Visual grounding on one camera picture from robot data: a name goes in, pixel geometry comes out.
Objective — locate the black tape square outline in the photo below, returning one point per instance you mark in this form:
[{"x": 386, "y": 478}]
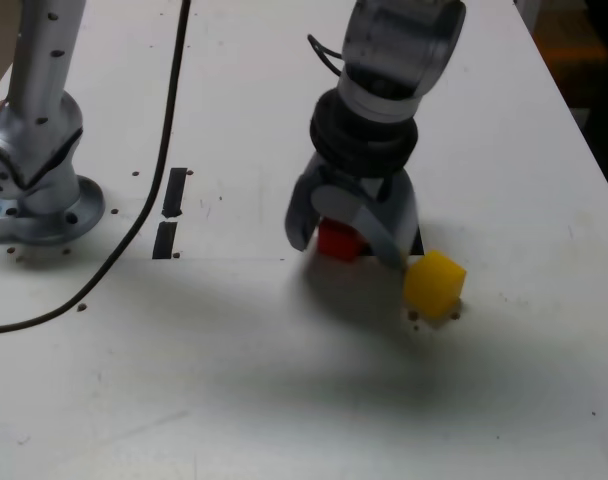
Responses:
[{"x": 418, "y": 242}]

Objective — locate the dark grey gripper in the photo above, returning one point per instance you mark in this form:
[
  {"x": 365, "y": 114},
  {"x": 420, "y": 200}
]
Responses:
[{"x": 399, "y": 200}]

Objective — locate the black tape strip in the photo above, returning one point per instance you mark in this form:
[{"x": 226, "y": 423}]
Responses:
[{"x": 173, "y": 192}]

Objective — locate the yellow cube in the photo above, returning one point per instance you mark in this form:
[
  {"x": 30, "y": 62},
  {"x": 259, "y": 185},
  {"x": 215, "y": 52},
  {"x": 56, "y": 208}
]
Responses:
[{"x": 431, "y": 285}]

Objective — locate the red cube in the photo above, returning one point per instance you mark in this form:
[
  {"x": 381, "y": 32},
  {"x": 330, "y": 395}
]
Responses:
[{"x": 339, "y": 242}]

